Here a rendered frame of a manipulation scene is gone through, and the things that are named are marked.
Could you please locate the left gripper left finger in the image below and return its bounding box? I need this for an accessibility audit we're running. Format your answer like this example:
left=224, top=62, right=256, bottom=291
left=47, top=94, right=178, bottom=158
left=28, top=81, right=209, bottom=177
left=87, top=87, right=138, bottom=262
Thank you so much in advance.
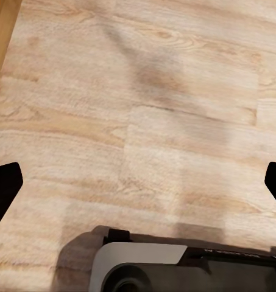
left=0, top=162, right=23, bottom=221

